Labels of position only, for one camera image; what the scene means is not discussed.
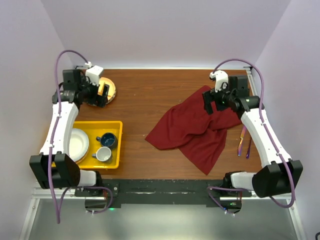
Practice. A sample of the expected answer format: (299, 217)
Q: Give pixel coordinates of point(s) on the white paper plate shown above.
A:
(78, 145)

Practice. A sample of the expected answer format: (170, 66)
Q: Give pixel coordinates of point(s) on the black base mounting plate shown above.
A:
(172, 192)

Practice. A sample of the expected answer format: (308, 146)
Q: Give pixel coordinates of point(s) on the orange round plate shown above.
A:
(112, 88)

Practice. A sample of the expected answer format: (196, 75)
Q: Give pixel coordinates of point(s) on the purple iridescent utensil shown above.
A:
(249, 149)

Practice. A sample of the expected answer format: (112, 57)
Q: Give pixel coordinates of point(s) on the dark blue mug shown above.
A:
(108, 140)

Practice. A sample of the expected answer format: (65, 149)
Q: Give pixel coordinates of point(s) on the dark red cloth napkin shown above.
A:
(200, 136)

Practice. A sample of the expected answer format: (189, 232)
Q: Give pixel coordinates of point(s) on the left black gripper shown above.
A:
(100, 100)

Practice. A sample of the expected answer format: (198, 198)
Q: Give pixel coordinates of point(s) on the yellow plastic bin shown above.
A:
(95, 144)

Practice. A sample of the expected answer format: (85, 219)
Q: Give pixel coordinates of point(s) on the grey white mug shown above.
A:
(103, 154)

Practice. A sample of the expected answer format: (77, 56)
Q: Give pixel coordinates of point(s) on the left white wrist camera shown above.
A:
(93, 73)

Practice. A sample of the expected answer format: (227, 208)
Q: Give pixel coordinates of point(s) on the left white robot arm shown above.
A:
(53, 167)

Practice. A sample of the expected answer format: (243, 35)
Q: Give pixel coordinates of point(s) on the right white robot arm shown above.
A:
(279, 174)

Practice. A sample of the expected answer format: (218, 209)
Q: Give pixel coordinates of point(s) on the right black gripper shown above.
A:
(209, 96)

